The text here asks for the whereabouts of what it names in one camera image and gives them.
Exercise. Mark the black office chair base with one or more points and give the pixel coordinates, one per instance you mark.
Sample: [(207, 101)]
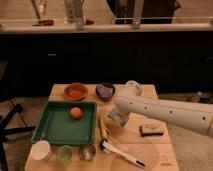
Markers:
[(4, 132)]

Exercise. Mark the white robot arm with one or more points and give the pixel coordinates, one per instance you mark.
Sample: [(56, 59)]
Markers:
[(197, 117)]

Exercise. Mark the grey-blue sponge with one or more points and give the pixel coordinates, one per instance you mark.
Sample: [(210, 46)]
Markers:
[(112, 113)]

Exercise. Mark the white plastic cup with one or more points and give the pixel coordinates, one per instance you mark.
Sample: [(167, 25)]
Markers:
[(41, 150)]

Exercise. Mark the green plastic cup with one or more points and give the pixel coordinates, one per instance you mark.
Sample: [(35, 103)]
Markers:
[(64, 154)]

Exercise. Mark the orange ceramic plate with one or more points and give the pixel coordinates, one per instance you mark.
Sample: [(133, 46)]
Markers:
[(75, 91)]

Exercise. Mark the small metal cup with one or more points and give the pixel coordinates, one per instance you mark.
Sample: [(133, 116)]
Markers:
[(87, 152)]

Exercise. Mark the dark bowl with cloth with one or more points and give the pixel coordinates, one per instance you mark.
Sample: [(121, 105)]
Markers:
[(105, 91)]

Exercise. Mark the orange peach fruit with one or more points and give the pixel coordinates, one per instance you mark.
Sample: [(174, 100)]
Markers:
[(75, 113)]

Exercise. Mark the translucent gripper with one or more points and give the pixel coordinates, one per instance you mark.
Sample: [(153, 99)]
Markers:
[(122, 116)]

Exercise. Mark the green plastic tray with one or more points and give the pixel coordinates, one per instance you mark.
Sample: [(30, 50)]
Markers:
[(56, 126)]

